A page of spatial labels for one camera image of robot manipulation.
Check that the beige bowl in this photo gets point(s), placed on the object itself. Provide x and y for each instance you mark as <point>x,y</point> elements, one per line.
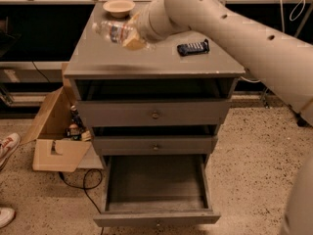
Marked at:
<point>119,8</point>

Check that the clear plastic water bottle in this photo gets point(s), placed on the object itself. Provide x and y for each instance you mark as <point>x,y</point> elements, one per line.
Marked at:
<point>116,32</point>

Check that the open cardboard box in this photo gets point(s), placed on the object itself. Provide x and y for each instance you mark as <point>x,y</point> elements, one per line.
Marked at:
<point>53,151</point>

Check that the items inside cardboard box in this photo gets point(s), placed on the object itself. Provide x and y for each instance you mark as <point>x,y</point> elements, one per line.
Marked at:
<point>76,130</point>

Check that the grey wooden drawer cabinet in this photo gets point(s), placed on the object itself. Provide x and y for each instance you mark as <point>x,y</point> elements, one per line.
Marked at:
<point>103,71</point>

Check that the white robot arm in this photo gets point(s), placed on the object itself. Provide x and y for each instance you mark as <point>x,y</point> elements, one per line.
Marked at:
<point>283,63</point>

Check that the white sneaker lower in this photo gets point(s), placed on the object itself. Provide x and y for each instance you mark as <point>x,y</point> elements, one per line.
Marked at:
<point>7,215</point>

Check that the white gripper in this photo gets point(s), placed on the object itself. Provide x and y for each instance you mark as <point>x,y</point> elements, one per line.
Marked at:
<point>144,25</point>

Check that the grey open bottom drawer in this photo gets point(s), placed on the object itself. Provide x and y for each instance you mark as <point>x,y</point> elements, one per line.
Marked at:
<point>156,191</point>

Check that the dark blue snack bar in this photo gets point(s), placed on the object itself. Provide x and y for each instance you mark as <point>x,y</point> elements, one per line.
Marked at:
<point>195,48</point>

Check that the grey middle drawer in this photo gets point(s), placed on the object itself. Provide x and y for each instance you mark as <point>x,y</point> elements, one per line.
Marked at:
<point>154,145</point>

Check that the grey top drawer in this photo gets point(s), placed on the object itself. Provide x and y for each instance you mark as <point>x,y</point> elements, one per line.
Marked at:
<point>152,113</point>

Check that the white red sneaker upper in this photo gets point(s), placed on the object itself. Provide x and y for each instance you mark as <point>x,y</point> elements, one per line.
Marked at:
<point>7,147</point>

